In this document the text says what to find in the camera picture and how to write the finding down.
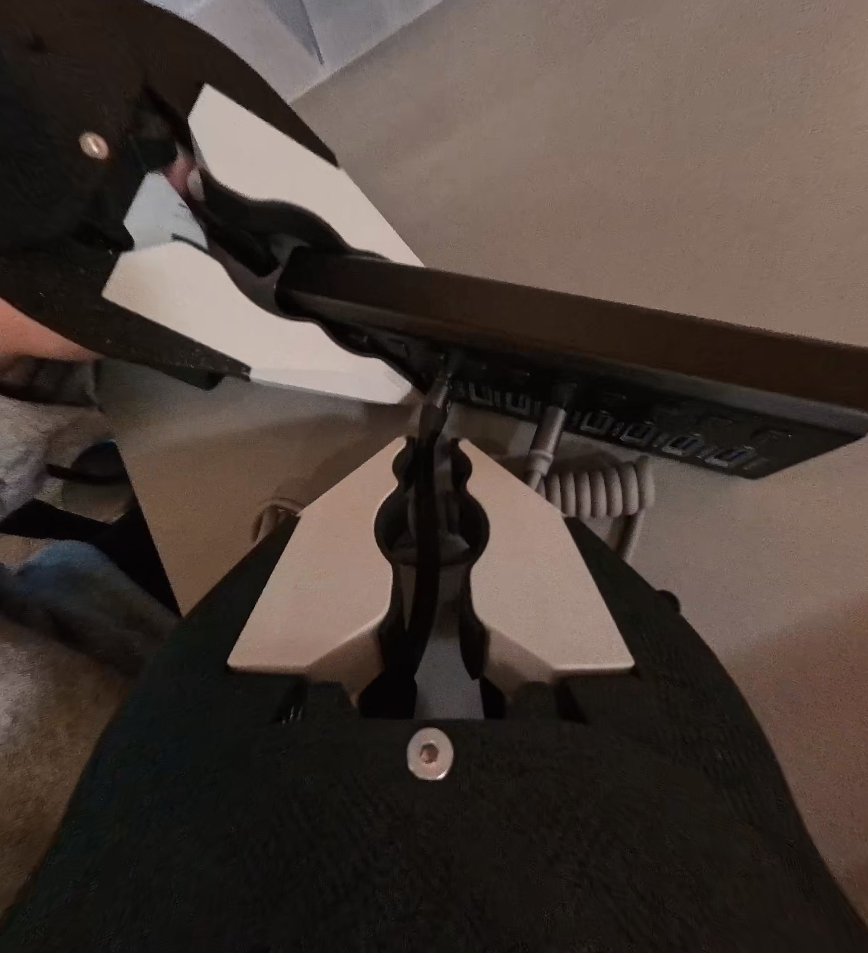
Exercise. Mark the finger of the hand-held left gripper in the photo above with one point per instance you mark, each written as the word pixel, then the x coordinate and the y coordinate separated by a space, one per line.
pixel 292 164
pixel 181 298

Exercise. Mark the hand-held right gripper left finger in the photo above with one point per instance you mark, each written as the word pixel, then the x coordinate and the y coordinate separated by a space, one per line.
pixel 315 595

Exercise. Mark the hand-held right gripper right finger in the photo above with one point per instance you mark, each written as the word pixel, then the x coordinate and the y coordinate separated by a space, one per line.
pixel 553 595

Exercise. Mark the black usb hub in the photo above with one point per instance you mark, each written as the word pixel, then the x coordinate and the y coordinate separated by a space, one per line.
pixel 590 327

